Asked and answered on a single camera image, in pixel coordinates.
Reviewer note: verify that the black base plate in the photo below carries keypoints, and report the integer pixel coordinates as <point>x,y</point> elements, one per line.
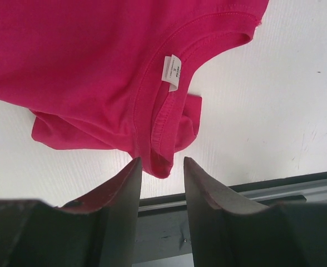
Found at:
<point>162,231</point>

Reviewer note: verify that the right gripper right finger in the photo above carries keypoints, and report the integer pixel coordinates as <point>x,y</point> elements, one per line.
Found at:
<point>210,204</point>

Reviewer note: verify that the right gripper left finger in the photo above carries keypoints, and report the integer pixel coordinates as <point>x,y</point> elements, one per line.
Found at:
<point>115,206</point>

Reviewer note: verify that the pink t shirt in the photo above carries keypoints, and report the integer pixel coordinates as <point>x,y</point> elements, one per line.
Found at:
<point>115,74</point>

